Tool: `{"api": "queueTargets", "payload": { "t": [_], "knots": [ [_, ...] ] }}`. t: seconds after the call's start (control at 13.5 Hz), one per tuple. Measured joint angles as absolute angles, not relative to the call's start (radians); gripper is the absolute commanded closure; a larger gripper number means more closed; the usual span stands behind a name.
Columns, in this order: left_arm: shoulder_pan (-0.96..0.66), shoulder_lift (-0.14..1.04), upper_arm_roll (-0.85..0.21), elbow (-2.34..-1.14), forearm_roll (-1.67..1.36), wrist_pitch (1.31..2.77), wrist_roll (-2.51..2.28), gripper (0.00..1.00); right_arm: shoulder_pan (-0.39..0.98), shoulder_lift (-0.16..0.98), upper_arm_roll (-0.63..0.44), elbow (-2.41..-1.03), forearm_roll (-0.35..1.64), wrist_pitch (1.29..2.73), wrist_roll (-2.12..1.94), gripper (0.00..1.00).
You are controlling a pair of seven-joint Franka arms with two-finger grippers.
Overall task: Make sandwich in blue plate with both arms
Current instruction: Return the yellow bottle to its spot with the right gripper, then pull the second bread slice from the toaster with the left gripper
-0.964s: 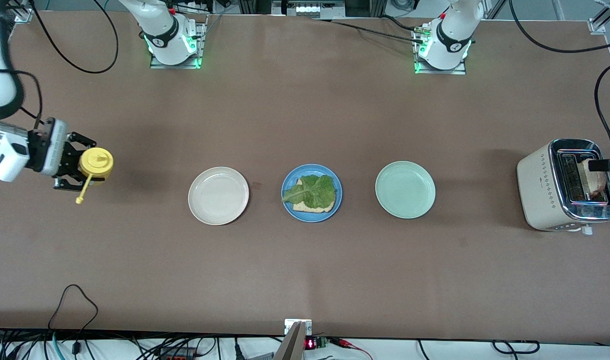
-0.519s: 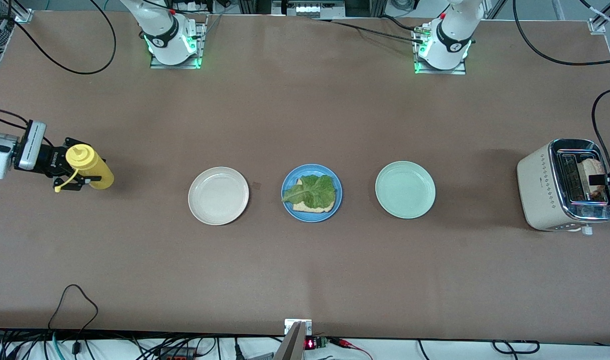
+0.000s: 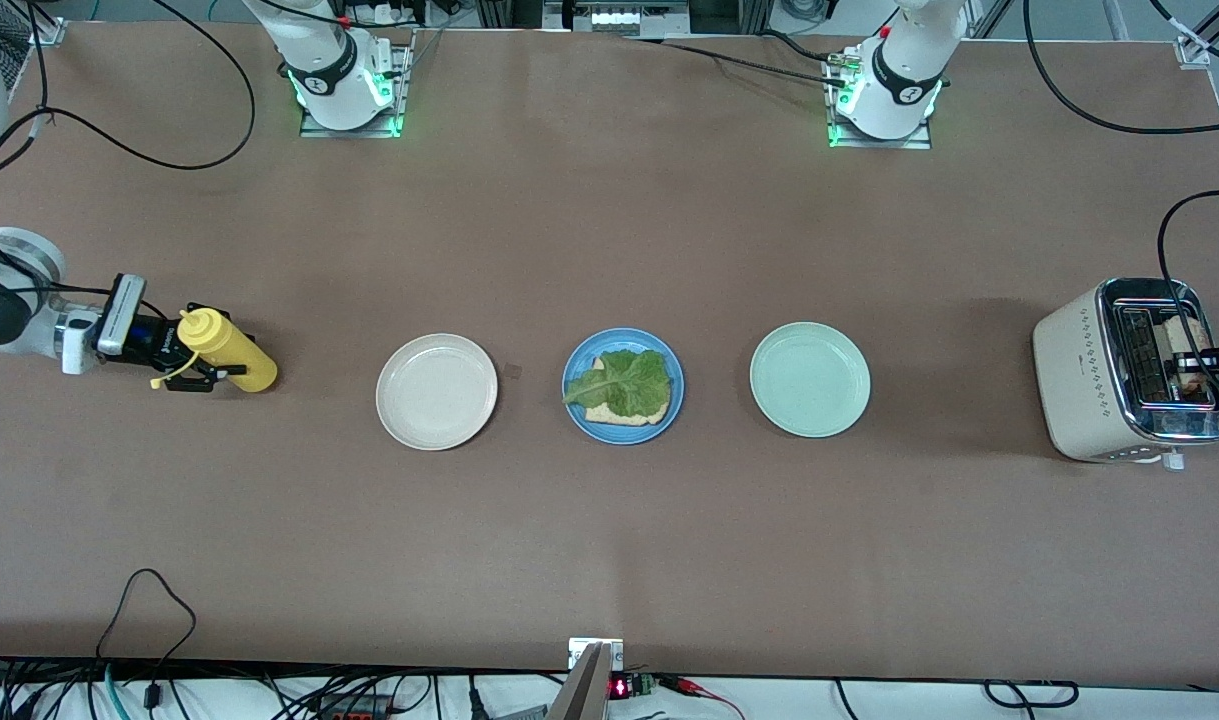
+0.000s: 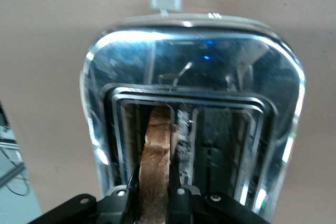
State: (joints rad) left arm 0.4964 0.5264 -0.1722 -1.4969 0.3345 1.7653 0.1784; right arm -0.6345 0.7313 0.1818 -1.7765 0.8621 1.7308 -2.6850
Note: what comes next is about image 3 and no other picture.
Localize pale green plate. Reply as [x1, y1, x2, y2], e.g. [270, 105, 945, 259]
[749, 321, 872, 439]

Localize thin black cable loop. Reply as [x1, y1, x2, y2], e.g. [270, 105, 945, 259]
[94, 567, 198, 713]

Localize beige plate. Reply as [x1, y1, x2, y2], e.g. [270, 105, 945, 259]
[375, 333, 499, 452]

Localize aluminium camera mount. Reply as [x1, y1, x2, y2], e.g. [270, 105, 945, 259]
[547, 637, 626, 720]

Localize green lettuce leaf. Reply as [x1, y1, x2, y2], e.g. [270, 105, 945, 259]
[563, 348, 670, 421]

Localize black power strip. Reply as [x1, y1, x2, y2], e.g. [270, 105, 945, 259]
[309, 695, 390, 720]

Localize black cable flat loop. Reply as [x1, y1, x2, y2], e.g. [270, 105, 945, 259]
[984, 680, 1080, 709]

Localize blue plate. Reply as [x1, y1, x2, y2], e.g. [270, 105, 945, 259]
[562, 328, 686, 446]

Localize grey device white buttons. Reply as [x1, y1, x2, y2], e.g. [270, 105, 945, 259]
[544, 0, 692, 39]

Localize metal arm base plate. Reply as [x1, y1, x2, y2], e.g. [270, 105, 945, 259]
[825, 48, 934, 151]
[299, 28, 416, 139]

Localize yellow squeeze bottle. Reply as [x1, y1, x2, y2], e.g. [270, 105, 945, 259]
[149, 307, 279, 393]

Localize beige chrome toaster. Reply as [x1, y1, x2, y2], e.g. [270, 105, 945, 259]
[1032, 277, 1219, 471]

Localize red black clip leads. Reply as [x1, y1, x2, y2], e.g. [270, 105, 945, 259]
[659, 675, 748, 720]

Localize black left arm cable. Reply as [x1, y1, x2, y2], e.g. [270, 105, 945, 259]
[1024, 0, 1219, 351]

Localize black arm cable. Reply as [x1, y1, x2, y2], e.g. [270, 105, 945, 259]
[1024, 0, 1219, 351]
[0, 0, 257, 301]

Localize toasted bread slice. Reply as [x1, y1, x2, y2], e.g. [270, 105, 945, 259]
[1164, 316, 1213, 397]
[581, 355, 670, 427]

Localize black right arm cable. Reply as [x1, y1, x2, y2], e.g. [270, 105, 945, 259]
[0, 0, 257, 301]

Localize black cable across table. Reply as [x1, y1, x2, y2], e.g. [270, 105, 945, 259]
[629, 30, 855, 91]

